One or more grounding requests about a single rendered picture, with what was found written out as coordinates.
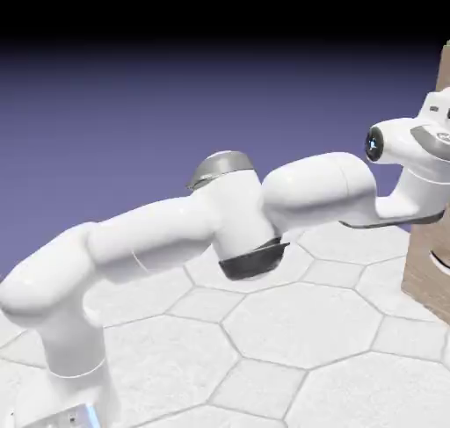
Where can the light wooden cabinet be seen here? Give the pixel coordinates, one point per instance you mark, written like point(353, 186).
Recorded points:
point(422, 259)

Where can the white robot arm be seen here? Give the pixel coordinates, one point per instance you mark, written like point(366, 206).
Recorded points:
point(232, 206)

